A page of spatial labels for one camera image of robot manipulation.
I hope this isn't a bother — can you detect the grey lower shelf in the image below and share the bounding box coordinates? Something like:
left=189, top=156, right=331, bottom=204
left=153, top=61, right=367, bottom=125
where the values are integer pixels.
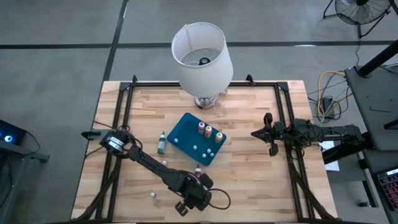
left=362, top=148, right=398, bottom=224

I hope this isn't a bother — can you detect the black stand pole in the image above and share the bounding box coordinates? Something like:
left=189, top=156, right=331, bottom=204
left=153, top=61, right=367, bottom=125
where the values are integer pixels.
left=356, top=39, right=398, bottom=78

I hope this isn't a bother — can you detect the grey side table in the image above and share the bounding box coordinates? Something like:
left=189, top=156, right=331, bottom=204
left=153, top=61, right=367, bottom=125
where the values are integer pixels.
left=344, top=65, right=398, bottom=152

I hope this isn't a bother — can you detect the green food coloring bottle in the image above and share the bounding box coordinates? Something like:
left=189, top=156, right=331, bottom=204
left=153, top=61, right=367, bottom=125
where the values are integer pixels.
left=157, top=131, right=167, bottom=155

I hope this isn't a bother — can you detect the black left camera cable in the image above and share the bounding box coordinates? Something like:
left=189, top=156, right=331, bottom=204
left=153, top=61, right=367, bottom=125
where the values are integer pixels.
left=205, top=188, right=232, bottom=211

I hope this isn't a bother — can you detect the black metal beam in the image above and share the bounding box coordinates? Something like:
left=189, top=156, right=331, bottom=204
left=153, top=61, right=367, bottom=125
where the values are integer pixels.
left=322, top=132, right=374, bottom=166

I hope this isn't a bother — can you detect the backlit keyboard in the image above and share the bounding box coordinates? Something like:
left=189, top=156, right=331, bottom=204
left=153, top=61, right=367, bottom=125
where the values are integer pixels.
left=376, top=169, right=398, bottom=212

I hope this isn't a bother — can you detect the white shade silver table lamp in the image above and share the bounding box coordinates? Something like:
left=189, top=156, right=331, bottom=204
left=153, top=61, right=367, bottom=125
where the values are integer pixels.
left=171, top=21, right=234, bottom=110

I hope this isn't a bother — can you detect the black computer blue light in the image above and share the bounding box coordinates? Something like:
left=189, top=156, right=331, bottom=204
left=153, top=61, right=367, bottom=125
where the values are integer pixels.
left=0, top=119, right=28, bottom=147

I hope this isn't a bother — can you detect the black floor fan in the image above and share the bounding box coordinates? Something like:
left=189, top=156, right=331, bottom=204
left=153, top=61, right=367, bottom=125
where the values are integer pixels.
left=322, top=0, right=395, bottom=40

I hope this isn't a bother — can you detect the blue plastic tray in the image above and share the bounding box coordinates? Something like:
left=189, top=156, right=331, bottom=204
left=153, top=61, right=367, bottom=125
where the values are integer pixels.
left=166, top=112, right=228, bottom=167

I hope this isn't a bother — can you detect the black power strip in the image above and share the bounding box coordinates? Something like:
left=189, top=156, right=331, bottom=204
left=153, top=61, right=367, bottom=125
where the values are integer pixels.
left=322, top=96, right=336, bottom=119

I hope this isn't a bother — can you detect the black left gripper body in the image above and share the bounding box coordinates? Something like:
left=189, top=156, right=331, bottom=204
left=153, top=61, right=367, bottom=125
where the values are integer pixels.
left=174, top=172, right=215, bottom=218

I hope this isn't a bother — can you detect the clear lamp cord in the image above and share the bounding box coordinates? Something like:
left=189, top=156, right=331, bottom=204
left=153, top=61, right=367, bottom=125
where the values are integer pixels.
left=213, top=88, right=230, bottom=118

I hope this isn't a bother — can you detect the white paper sheet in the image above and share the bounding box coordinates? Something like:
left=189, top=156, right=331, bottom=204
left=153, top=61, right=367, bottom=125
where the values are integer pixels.
left=319, top=140, right=341, bottom=172

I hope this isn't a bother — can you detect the yellow floor cable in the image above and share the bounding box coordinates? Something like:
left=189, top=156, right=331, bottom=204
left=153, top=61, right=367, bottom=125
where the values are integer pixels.
left=317, top=70, right=354, bottom=118

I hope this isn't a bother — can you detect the black allen key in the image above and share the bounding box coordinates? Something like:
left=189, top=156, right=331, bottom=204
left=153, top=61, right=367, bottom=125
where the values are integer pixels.
left=369, top=106, right=392, bottom=114

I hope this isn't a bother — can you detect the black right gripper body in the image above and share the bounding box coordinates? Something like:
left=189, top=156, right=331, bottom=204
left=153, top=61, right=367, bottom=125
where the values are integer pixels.
left=263, top=112, right=285, bottom=157

